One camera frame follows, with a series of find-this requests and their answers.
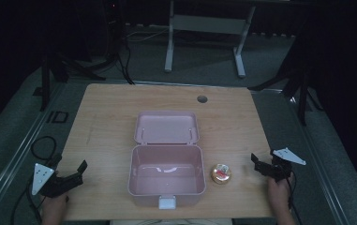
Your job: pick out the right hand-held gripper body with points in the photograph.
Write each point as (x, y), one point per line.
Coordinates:
(281, 168)

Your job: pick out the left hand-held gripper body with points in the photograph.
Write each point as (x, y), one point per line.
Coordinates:
(43, 175)

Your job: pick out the person's right hand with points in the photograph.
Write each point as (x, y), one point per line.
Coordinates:
(278, 193)

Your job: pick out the person's left hand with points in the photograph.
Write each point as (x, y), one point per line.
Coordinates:
(54, 204)

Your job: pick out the small round food item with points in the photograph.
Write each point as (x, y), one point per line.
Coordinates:
(221, 174)

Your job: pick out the black metal stand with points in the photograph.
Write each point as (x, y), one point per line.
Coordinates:
(302, 97)
(45, 81)

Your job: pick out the grey round table grommet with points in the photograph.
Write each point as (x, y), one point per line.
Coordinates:
(202, 99)

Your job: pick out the pink plastic box with lid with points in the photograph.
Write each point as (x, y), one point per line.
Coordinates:
(166, 168)

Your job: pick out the dark computer tower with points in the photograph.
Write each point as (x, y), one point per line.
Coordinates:
(113, 28)

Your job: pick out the black rectangular floor frame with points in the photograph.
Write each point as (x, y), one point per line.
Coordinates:
(59, 117)

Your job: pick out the white metal desk frame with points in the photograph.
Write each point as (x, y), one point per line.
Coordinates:
(209, 25)

